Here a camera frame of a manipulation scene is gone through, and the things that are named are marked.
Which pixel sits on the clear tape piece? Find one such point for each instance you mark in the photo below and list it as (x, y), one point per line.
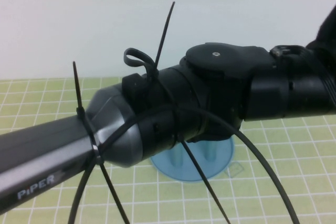
(235, 170)

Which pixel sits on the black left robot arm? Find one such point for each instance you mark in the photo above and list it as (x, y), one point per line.
(215, 77)

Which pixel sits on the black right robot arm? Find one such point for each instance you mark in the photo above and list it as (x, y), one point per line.
(328, 30)

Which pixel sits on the blue cup stand white caps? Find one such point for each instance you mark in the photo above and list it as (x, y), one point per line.
(223, 155)

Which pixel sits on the black zip tie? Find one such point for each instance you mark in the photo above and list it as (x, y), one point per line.
(164, 37)
(78, 87)
(116, 195)
(206, 182)

